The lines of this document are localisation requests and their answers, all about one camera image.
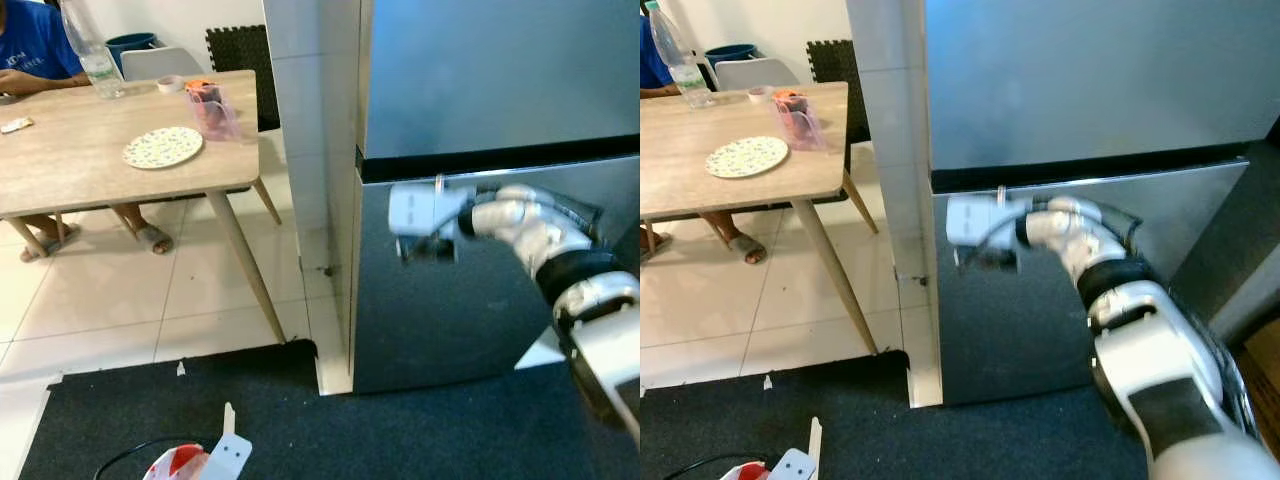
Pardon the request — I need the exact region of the silver fridge door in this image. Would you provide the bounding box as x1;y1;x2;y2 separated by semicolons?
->
352;150;641;396
930;160;1251;406

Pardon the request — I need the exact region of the silver fridge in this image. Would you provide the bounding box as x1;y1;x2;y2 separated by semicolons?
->
345;0;641;396
920;0;1280;406

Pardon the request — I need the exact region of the silver freezer door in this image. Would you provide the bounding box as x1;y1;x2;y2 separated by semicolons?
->
362;0;641;161
925;0;1280;173

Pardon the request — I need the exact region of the pink transparent pitcher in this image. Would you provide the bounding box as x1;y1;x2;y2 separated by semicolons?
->
188;85;244;143
775;95;829;153

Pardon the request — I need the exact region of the black foam tile panel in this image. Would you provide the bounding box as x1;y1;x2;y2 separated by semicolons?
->
806;38;871;146
205;25;281;133

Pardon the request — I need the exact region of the patterned round plate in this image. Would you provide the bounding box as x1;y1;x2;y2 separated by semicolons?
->
122;126;205;171
705;135;790;180

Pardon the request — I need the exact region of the light wooden table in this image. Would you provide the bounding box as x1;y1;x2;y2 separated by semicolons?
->
640;82;881;356
0;70;291;346

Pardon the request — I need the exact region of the person in blue shirt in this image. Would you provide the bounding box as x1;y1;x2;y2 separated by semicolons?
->
0;0;176;263
640;10;771;266

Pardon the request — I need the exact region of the grey chair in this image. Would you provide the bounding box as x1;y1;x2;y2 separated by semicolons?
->
713;57;801;93
120;47;206;83

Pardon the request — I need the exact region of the tall clear water bottle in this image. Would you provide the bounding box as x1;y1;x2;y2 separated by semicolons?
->
60;0;128;101
645;0;716;109

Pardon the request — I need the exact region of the dark blue plastic bin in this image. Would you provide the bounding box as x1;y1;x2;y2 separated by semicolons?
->
703;43;758;67
105;32;161;73

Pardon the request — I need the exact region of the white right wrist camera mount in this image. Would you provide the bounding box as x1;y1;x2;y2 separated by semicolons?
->
945;193;1031;246
387;180;471;241

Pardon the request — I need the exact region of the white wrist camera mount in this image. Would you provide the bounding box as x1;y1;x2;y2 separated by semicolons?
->
770;418;823;480
387;180;471;241
945;193;1031;246
200;403;253;480

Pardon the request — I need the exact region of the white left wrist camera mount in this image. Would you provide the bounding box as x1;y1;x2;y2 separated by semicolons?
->
200;403;253;480
770;418;823;480

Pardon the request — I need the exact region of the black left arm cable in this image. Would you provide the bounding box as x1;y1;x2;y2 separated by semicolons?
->
690;455;776;480
95;437;206;480

